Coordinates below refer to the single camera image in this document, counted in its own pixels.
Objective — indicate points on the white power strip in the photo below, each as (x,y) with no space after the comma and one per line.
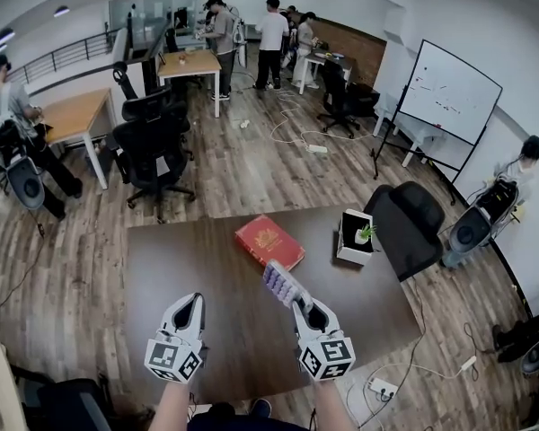
(317,148)
(383,386)

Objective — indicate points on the black headrest office chair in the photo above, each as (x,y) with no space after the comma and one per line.
(155,106)
(152,151)

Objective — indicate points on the person's shoe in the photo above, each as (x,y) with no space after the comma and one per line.
(221,410)
(260,407)

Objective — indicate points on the whiteboard on black stand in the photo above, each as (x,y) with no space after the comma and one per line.
(449,92)

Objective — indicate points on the purple white calculator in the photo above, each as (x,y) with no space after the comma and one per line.
(280,283)

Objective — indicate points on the red hardcover book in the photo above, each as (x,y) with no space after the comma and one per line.
(269,243)

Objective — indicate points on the person's right forearm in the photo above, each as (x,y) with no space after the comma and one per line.
(334,407)

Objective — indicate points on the small white table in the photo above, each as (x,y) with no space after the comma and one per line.
(413,128)

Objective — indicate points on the round ceiling lamp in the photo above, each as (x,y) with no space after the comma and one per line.
(4,39)
(61,11)

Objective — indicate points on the white open box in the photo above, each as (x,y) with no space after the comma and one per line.
(352,254)

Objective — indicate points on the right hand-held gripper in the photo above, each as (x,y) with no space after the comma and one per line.
(325,357)

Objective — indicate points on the small white power adapter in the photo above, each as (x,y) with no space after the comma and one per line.
(468,364)

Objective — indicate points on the person's left forearm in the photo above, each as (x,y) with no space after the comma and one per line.
(168,407)

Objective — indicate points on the person's dark clothing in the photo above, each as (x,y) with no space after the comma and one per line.
(242,424)

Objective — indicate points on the black mesh office chair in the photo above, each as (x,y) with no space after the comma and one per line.
(409,231)

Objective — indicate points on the glass partition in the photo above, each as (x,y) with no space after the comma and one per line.
(152,7)

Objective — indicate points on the small picture frame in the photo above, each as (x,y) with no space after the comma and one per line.
(163,58)

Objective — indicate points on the small white floor object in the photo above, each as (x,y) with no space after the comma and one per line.
(244,124)

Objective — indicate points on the dark desk white legs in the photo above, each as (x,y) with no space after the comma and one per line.
(337,58)

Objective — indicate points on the black tablet stand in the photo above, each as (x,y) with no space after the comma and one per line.
(46,127)

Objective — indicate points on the small desk ornament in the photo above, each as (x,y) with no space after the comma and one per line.
(182,58)

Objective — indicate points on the dark brown table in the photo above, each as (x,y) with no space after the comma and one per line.
(206,285)

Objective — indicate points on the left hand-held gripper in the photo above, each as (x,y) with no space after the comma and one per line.
(164,357)

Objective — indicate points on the person's right shoe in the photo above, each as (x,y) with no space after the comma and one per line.
(260,407)

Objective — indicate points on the person's left shoe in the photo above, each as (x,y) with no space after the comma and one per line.
(221,410)

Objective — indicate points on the light wooden desk white legs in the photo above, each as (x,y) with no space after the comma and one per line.
(76,112)
(193,63)

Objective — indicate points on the yellow wall shelf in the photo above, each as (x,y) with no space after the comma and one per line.
(518,214)

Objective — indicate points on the small potted green plant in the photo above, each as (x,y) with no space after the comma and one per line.
(364,235)

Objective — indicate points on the black metal railing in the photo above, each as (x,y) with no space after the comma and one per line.
(72,52)

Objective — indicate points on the black armrest office chair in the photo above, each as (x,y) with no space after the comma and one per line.
(67,407)

